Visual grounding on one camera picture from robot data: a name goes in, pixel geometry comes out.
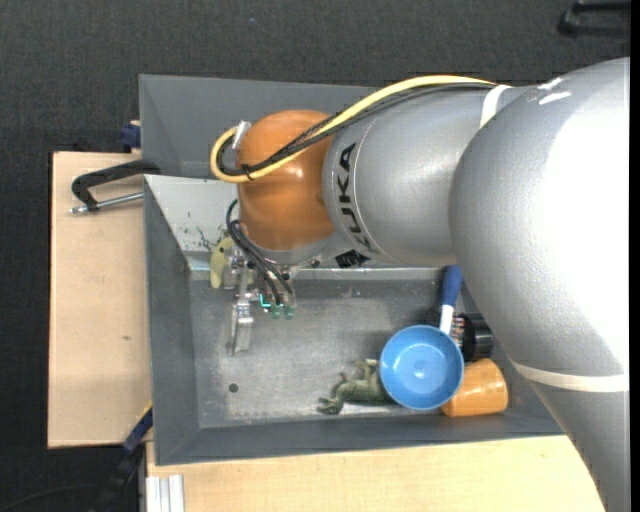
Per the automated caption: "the blue bowl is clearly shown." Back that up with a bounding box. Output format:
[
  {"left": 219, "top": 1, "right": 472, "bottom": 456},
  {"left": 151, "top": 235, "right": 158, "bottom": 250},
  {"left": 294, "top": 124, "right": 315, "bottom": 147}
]
[{"left": 378, "top": 324, "right": 466, "bottom": 413}]

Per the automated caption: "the pale cardboard board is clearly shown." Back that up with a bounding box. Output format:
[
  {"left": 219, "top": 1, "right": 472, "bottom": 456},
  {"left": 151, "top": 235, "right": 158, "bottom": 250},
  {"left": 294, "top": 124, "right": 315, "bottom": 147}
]
[{"left": 46, "top": 150, "right": 154, "bottom": 450}]

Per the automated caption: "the blue and white handled tool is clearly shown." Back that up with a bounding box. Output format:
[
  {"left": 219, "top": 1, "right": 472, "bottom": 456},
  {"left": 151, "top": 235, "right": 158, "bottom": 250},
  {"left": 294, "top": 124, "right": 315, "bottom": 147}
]
[{"left": 438, "top": 264, "right": 465, "bottom": 335}]

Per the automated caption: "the green toy animal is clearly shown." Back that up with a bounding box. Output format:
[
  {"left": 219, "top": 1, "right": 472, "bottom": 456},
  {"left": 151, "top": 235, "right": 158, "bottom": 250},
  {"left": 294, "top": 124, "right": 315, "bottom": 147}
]
[{"left": 316, "top": 358, "right": 390, "bottom": 416}]

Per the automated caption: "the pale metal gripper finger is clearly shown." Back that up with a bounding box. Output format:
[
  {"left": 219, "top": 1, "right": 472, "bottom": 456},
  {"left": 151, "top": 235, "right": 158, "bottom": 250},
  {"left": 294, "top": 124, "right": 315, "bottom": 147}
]
[
  {"left": 226, "top": 299, "right": 241, "bottom": 357},
  {"left": 235, "top": 290, "right": 255, "bottom": 354}
]

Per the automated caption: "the black cylindrical container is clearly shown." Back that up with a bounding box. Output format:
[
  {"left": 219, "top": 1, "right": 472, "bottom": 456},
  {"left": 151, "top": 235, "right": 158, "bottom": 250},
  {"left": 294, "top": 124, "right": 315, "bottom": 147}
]
[{"left": 451, "top": 311, "right": 497, "bottom": 363}]

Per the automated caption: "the pale yellow curved object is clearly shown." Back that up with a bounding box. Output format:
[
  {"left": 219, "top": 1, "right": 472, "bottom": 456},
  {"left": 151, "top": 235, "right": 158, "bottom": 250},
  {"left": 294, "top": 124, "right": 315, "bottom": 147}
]
[{"left": 208, "top": 236, "right": 235, "bottom": 290}]

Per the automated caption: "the orange cup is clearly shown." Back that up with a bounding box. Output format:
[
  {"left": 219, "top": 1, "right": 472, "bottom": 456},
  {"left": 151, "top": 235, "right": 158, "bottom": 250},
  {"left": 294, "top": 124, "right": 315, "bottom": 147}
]
[{"left": 440, "top": 357, "right": 510, "bottom": 418}]

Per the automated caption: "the grey metal bin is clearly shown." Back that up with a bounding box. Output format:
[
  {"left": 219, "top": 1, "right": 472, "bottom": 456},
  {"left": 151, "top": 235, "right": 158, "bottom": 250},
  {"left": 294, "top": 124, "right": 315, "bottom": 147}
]
[{"left": 137, "top": 73, "right": 569, "bottom": 467}]

